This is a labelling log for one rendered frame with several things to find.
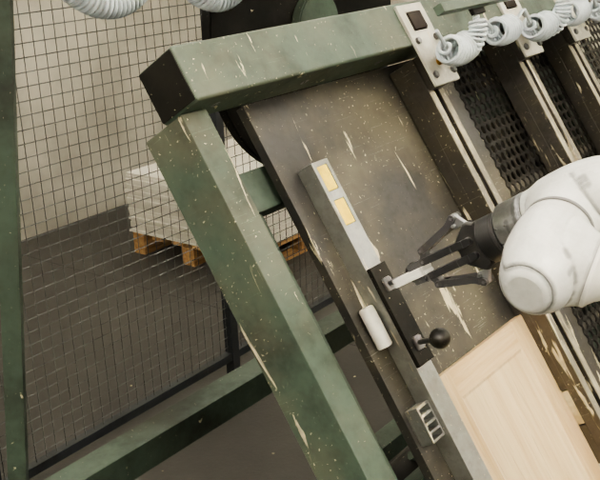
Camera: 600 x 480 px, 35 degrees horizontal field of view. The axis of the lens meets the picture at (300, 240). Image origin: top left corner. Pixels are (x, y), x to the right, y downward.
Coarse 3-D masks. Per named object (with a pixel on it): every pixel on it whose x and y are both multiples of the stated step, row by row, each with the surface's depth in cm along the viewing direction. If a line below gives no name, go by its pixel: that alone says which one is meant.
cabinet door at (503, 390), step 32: (512, 320) 204; (480, 352) 192; (512, 352) 199; (448, 384) 182; (480, 384) 189; (512, 384) 196; (544, 384) 203; (480, 416) 185; (512, 416) 192; (544, 416) 199; (480, 448) 181; (512, 448) 188; (544, 448) 195; (576, 448) 202
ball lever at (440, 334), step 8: (440, 328) 165; (416, 336) 175; (432, 336) 164; (440, 336) 164; (448, 336) 164; (416, 344) 174; (424, 344) 175; (432, 344) 165; (440, 344) 164; (448, 344) 164
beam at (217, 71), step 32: (416, 0) 210; (448, 0) 219; (544, 0) 253; (256, 32) 170; (288, 32) 176; (320, 32) 182; (352, 32) 189; (384, 32) 197; (448, 32) 214; (160, 64) 156; (192, 64) 156; (224, 64) 161; (256, 64) 166; (288, 64) 172; (320, 64) 178; (352, 64) 189; (384, 64) 207; (160, 96) 158; (192, 96) 154; (224, 96) 160; (256, 96) 173
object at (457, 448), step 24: (312, 168) 176; (312, 192) 177; (336, 192) 177; (336, 216) 176; (336, 240) 177; (360, 240) 177; (360, 264) 175; (360, 288) 177; (384, 312) 175; (408, 360) 175; (408, 384) 176; (432, 384) 176; (432, 408) 174; (456, 432) 175; (456, 456) 174; (480, 456) 177
